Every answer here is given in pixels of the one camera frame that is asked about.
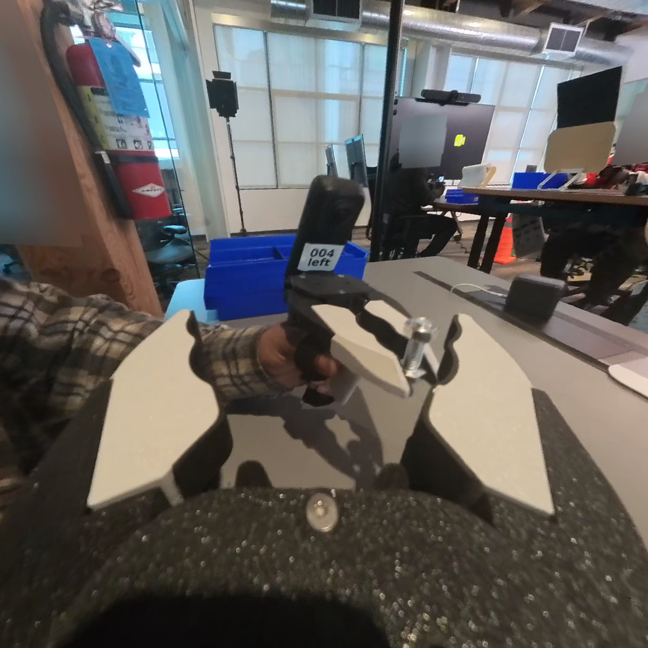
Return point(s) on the blue paper tag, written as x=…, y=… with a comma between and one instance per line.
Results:
x=119, y=76

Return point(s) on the person's left forearm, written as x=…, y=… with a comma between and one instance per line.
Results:
x=60, y=344

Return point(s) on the black light panel on stand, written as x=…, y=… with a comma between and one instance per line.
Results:
x=222, y=93

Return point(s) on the blue plastic bin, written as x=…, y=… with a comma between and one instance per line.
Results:
x=243, y=283

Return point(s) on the person's left hand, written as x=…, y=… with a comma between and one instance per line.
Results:
x=276, y=357

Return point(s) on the black partition panel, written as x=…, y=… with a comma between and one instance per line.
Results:
x=590, y=96

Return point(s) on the white box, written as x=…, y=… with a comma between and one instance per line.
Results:
x=478, y=174

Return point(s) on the silver bolt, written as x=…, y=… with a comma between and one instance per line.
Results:
x=415, y=357

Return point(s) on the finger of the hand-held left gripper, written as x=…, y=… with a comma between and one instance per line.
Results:
x=359, y=354
x=387, y=311

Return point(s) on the red fire extinguisher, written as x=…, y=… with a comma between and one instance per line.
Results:
x=144, y=187

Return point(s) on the wooden desk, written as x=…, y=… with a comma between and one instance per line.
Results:
x=557, y=195

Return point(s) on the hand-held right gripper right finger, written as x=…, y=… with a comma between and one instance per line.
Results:
x=491, y=415

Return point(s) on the beige panel on clear stand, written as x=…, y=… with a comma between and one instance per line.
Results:
x=579, y=147

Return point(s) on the black computer monitor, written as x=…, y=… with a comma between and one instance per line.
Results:
x=357, y=159
x=331, y=161

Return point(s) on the silver ventilation duct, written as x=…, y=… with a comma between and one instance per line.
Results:
x=481, y=30

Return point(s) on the black camera bar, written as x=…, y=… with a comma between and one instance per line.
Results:
x=450, y=97

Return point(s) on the black office chair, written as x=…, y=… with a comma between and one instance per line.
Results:
x=169, y=253

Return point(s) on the orange traffic cone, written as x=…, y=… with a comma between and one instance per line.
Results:
x=505, y=245

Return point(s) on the black vertical pole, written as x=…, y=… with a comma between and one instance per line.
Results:
x=387, y=101

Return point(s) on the wooden post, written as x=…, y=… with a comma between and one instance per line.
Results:
x=116, y=253

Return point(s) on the large black screen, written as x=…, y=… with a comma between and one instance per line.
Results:
x=476, y=131

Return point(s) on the black charger block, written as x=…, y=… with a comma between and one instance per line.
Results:
x=534, y=296

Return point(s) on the small blue bin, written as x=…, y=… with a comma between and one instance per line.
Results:
x=529, y=181
x=460, y=197

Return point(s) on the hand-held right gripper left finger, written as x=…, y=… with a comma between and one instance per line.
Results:
x=152, y=415

